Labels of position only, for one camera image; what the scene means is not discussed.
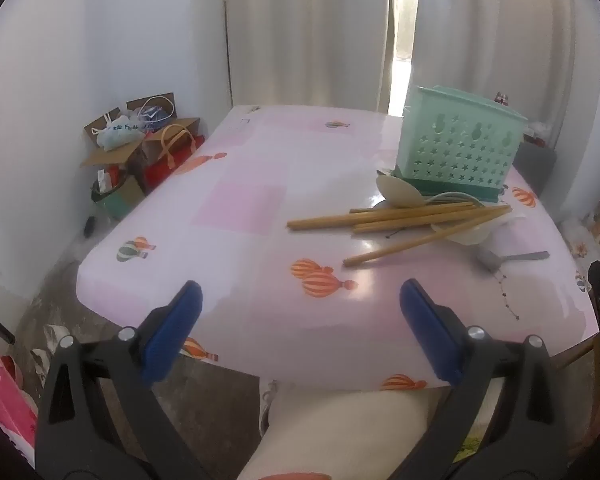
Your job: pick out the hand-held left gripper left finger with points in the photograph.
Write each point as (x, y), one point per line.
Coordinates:
(172, 330)

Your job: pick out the open cardboard box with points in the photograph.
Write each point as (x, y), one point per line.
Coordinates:
(107, 157)

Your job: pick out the blue white plastic bag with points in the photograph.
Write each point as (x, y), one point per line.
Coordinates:
(155, 115)

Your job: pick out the pink balloon print tablecloth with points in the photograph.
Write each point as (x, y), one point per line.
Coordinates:
(240, 170)

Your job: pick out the wooden chopstick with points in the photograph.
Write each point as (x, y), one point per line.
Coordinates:
(430, 218)
(380, 209)
(405, 246)
(320, 220)

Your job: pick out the small black object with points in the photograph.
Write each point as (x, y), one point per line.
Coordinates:
(89, 227)

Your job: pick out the green box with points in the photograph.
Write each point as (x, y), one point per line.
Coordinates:
(122, 200)

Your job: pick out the small clutter pile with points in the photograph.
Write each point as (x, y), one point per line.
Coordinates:
(536, 135)

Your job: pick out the brown wooden frame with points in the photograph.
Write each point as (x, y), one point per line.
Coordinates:
(580, 352)

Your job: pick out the cream spoon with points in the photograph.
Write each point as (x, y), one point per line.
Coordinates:
(400, 191)

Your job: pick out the green plastic utensil holder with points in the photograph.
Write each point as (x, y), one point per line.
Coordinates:
(415, 125)

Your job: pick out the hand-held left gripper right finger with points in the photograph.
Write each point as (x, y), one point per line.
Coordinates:
(432, 335)

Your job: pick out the white spoon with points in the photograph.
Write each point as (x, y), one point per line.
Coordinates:
(467, 234)

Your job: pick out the grey metal spoon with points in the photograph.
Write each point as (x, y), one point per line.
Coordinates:
(490, 259)

